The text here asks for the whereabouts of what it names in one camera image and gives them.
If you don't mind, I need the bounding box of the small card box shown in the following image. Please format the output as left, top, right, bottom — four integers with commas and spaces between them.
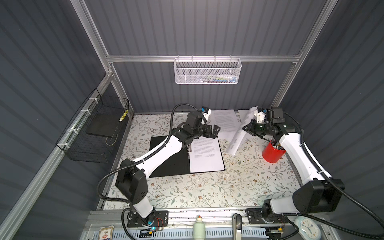
98, 226, 115, 240

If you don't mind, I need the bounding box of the white plastic bottle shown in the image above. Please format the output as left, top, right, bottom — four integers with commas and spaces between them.
193, 215, 206, 240

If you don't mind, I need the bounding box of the printed paper sheet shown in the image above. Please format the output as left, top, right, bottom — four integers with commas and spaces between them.
189, 137, 225, 173
210, 110, 241, 142
225, 106, 259, 157

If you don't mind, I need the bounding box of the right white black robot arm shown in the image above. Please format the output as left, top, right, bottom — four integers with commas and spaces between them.
242, 108, 345, 218

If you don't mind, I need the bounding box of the white wire wall basket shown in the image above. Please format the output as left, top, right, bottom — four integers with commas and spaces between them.
173, 58, 242, 85

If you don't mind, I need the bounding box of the black corrugated cable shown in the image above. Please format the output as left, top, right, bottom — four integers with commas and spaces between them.
96, 103, 200, 240
281, 112, 384, 240

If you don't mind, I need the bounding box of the yellow marker in black basket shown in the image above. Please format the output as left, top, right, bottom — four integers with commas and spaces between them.
119, 110, 129, 122

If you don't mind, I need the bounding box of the red folder with black inside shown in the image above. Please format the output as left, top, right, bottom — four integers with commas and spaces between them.
149, 135, 226, 178

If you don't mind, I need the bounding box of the right black corrugated cable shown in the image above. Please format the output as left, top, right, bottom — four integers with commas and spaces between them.
281, 112, 384, 240

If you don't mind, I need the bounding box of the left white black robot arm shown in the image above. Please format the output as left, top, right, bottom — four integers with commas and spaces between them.
115, 107, 221, 222

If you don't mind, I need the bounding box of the left black corrugated cable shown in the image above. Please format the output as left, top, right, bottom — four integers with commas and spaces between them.
96, 103, 200, 240

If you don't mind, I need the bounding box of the red pen cup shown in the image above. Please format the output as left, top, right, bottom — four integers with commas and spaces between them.
262, 143, 286, 164

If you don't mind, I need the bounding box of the white analog clock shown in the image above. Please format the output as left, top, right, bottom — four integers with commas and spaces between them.
294, 217, 322, 240

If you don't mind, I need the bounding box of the black wire side basket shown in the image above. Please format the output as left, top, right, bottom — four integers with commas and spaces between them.
57, 90, 130, 164

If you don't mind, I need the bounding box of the silver handle at front rail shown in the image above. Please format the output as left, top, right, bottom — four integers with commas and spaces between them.
232, 214, 243, 240

